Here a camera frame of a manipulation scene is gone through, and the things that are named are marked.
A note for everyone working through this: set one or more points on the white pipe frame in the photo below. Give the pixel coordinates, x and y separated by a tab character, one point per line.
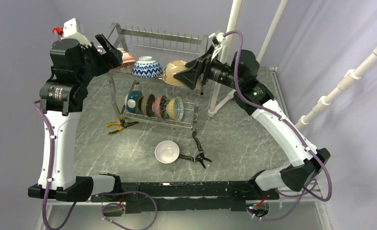
315	44

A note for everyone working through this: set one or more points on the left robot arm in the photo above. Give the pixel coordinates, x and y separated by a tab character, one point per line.
75	64

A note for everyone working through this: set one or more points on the orange floral bowl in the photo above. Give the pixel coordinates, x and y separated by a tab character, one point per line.
127	59

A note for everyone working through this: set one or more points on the yellow handled pliers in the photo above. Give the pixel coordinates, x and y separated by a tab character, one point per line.
122	124

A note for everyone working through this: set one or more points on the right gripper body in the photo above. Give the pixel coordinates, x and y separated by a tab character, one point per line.
209	65

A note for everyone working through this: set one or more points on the black pliers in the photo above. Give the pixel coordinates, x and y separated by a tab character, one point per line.
200	157

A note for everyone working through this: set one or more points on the red patterned bowl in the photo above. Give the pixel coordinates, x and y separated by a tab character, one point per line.
147	67

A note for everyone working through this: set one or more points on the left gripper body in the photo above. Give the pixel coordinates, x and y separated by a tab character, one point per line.
100	63

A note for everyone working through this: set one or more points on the yellow teal patterned bowl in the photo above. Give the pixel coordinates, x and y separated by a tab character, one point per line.
175	109

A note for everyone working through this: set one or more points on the teal white bowl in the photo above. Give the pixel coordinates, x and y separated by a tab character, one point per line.
133	101

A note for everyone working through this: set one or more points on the steel dish rack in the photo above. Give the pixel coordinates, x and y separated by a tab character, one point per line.
163	47

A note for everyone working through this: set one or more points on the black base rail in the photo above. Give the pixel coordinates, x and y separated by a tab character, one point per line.
181	196

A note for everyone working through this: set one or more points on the brown floral bowl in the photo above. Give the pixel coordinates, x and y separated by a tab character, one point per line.
160	107

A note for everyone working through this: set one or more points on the plain white bowl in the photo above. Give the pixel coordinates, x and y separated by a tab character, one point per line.
167	152

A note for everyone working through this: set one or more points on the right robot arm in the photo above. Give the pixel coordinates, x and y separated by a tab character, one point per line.
306	161

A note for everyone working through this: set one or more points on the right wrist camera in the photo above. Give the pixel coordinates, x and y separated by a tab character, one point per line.
218	40

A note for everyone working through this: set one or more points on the beige dark rimmed bowl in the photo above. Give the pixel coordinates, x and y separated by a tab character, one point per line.
147	104

